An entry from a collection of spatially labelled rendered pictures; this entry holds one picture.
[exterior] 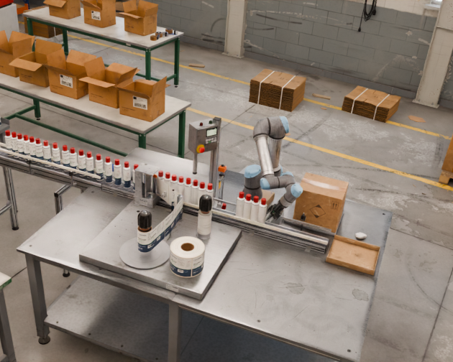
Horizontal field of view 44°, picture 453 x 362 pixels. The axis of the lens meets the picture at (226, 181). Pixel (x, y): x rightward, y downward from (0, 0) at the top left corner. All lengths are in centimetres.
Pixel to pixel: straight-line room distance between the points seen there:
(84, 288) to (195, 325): 88
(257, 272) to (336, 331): 61
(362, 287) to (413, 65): 553
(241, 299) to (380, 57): 600
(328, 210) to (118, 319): 160
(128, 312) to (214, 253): 88
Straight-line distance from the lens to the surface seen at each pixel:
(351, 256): 367
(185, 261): 317
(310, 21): 887
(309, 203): 372
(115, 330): 389
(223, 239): 355
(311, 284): 339
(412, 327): 457
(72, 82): 566
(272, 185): 348
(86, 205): 395
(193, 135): 359
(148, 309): 401
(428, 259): 529
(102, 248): 348
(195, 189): 373
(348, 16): 866
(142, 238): 330
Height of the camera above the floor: 303
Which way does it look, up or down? 31 degrees down
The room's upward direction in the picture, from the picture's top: 5 degrees clockwise
